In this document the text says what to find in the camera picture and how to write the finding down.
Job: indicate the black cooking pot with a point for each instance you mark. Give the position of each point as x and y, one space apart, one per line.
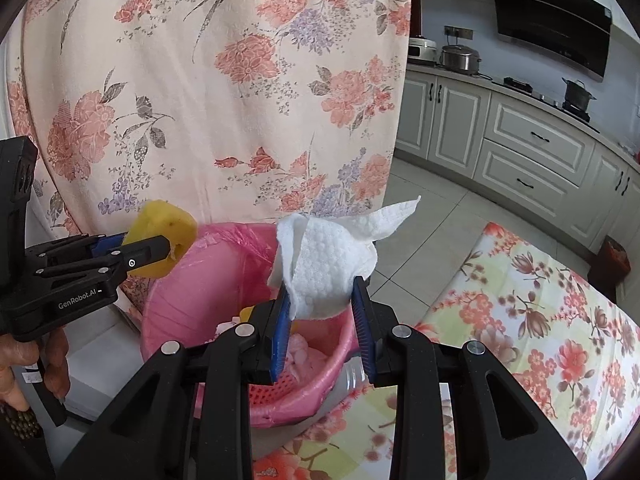
577 95

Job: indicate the floral curtain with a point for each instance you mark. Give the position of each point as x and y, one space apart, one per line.
200 85

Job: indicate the pink trash bin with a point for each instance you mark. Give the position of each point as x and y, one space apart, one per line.
200 300

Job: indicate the white paper towel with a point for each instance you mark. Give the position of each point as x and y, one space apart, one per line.
325 260

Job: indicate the floral tablecloth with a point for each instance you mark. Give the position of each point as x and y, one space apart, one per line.
525 320

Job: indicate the black gas stove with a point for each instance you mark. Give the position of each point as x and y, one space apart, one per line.
515 83

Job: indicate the beige rice cooker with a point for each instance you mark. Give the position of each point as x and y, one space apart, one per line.
420 50

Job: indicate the dark wooden glass door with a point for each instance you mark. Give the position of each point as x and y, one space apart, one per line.
415 10

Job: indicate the person's left hand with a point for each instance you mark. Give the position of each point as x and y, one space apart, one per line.
12 360

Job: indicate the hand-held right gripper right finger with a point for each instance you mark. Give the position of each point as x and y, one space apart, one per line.
362 335

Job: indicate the black wall outlet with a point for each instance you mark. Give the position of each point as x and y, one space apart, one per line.
457 31

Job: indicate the black range hood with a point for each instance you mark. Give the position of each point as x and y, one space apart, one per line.
550 25

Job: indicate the white lower kitchen cabinets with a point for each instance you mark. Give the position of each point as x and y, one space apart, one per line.
525 160

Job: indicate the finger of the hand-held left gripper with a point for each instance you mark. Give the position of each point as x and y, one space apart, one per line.
107 244
145 255

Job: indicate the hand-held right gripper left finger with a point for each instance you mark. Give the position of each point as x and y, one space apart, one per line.
280 340

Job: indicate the steel pressure cooker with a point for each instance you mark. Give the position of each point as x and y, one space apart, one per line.
457 60

